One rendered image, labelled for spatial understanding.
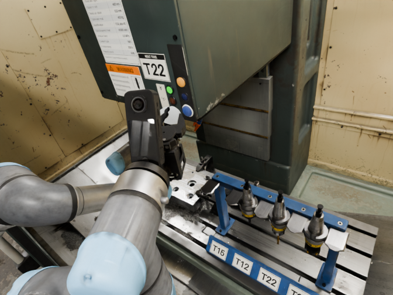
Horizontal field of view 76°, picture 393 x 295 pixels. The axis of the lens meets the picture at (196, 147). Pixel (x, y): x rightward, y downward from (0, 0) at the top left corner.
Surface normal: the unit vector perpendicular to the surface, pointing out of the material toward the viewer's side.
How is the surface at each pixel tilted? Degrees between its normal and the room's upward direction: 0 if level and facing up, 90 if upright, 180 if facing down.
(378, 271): 24
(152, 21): 90
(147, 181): 33
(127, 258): 50
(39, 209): 66
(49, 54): 90
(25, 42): 90
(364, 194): 0
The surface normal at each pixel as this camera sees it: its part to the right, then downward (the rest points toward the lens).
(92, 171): 0.17, -0.62
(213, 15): 0.78, 0.25
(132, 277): 0.84, -0.33
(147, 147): -0.19, 0.16
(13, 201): 0.08, -0.21
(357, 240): -0.17, -0.79
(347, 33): -0.60, 0.55
